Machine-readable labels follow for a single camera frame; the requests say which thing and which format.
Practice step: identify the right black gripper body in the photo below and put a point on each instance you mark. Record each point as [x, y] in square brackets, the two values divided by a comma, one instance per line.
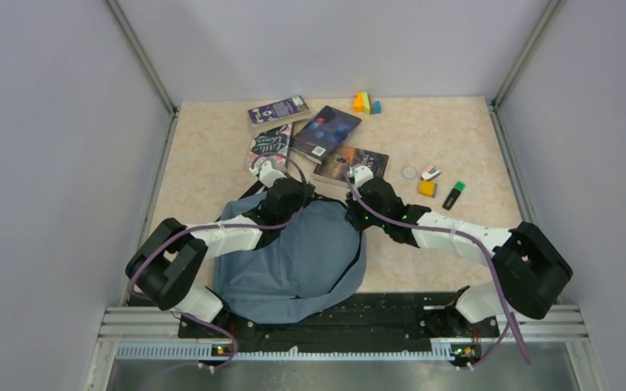
[363, 218]

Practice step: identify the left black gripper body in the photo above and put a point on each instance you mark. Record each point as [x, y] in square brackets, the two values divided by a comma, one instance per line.
[301, 198]

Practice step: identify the A Tale of Two Cities book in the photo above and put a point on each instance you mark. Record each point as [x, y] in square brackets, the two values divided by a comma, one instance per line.
[333, 169]

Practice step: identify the blue-grey student backpack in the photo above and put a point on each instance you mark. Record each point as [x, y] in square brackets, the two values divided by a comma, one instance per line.
[318, 261]

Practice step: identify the dark blue bokeh book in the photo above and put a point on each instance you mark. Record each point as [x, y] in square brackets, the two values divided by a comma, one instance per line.
[324, 133]

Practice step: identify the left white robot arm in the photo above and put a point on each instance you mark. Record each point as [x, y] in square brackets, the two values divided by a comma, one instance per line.
[165, 266]

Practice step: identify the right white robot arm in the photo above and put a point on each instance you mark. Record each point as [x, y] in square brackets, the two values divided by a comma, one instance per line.
[528, 272]

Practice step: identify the orange pencil sharpener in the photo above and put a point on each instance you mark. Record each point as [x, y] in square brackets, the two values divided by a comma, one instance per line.
[427, 188]

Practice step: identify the floral Little Women book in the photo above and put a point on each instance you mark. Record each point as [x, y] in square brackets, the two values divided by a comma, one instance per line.
[272, 145]

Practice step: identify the green and black highlighter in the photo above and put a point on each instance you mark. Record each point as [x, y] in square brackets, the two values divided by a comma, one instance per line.
[453, 195]

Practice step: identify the purple paperback book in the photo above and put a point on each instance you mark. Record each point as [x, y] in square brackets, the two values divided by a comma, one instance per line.
[281, 112]

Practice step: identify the colourful sticky note stack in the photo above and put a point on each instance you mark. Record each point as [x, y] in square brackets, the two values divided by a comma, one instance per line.
[364, 103]

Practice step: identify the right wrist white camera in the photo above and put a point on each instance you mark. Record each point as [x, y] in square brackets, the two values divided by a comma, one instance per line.
[358, 175]

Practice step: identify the wrist white camera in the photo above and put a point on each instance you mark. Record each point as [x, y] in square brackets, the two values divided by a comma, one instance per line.
[358, 175]
[267, 174]

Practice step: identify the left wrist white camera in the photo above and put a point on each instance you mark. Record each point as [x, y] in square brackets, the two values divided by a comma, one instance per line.
[267, 174]

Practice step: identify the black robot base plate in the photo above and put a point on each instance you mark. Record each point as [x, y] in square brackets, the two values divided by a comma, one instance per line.
[364, 323]

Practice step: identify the aluminium frame rail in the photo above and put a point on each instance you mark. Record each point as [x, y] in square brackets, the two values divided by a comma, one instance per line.
[143, 332]

